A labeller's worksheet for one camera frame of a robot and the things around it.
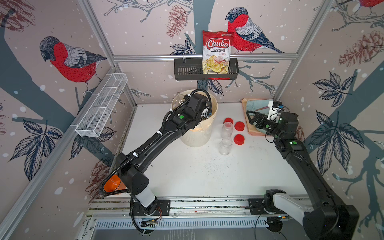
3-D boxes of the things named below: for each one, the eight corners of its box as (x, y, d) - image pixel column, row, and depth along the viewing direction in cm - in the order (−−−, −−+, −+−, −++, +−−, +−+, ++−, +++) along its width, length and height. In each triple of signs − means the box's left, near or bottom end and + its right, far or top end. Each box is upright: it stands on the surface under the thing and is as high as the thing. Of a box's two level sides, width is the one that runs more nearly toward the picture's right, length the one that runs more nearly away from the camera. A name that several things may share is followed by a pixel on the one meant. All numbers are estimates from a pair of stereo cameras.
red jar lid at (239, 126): (233, 127, 107) (233, 125, 106) (237, 122, 110) (238, 120, 108) (240, 132, 104) (241, 130, 103) (245, 126, 107) (246, 124, 106)
